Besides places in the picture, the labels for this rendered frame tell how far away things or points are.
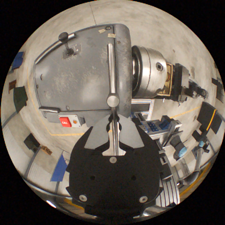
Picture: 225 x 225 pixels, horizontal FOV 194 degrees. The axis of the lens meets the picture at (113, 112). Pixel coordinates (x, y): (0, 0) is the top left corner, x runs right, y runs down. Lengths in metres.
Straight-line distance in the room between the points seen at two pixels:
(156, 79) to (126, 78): 0.14
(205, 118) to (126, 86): 5.05
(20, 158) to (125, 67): 10.28
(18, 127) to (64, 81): 9.50
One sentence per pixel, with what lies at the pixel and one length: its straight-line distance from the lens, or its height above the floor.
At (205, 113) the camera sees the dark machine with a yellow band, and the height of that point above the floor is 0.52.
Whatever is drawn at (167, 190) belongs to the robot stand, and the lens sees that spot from 0.87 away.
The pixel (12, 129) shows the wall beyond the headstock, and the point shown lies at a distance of 9.71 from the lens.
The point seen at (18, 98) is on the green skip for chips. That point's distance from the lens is 4.34.
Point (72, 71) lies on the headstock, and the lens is 0.29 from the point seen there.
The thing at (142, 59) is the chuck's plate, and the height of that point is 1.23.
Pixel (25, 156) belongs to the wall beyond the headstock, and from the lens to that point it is 10.15.
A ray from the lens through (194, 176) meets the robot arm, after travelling 0.91.
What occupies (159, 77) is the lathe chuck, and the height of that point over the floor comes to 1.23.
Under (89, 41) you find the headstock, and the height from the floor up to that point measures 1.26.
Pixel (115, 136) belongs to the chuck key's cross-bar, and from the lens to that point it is 0.15.
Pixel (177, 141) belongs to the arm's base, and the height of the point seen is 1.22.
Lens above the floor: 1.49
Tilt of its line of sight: 62 degrees down
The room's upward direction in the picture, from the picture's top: 179 degrees counter-clockwise
